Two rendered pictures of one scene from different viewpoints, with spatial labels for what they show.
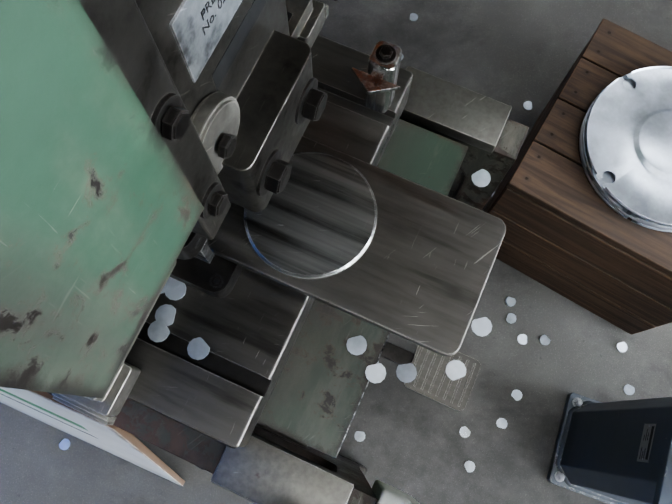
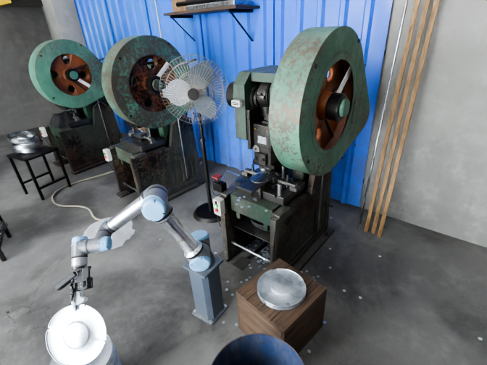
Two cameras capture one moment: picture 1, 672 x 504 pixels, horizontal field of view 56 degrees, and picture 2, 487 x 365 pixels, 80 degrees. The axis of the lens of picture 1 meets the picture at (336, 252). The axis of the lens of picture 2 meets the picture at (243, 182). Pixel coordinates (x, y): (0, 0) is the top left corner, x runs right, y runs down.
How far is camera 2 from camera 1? 1.96 m
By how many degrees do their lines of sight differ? 68
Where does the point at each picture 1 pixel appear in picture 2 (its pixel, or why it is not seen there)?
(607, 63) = (311, 284)
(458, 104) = (280, 211)
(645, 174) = (274, 278)
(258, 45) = (265, 151)
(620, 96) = (297, 279)
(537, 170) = (281, 263)
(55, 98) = (243, 120)
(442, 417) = (232, 278)
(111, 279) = (240, 131)
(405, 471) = (223, 269)
